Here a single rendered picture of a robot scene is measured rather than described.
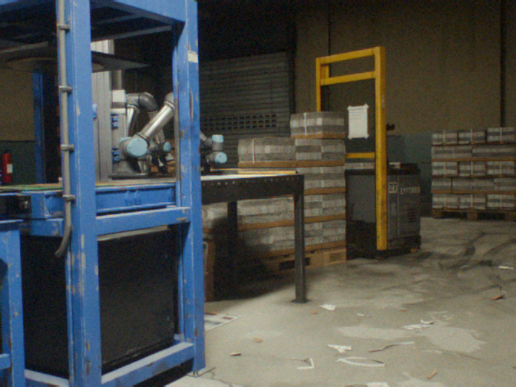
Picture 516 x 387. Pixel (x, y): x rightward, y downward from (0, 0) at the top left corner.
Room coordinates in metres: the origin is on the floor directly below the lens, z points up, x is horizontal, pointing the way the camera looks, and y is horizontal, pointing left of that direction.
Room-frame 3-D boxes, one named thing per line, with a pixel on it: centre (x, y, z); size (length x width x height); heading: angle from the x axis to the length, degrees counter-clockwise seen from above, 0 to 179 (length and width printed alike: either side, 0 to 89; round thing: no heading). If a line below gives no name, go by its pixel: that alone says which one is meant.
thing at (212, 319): (3.40, 0.32, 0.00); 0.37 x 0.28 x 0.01; 149
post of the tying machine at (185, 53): (2.59, 0.29, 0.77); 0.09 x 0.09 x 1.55; 59
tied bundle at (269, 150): (4.98, -0.07, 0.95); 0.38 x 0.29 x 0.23; 43
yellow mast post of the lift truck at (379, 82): (5.41, -1.06, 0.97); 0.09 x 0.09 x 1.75; 41
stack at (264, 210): (4.89, 0.03, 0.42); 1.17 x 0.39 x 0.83; 131
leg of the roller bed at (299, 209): (3.85, -0.25, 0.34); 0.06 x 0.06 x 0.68; 59
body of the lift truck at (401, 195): (5.90, -1.12, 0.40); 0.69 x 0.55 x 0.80; 41
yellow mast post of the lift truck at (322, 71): (5.90, -0.63, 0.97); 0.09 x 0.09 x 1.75; 41
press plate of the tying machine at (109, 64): (2.56, 0.82, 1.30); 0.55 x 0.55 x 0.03; 59
